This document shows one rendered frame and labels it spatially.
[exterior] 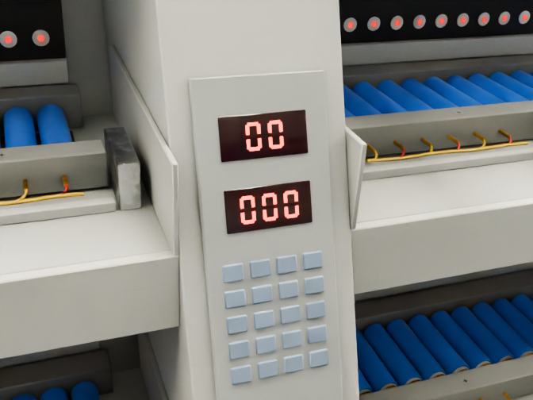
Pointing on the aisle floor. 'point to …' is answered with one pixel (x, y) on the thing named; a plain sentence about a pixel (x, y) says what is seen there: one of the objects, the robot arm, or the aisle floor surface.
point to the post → (334, 116)
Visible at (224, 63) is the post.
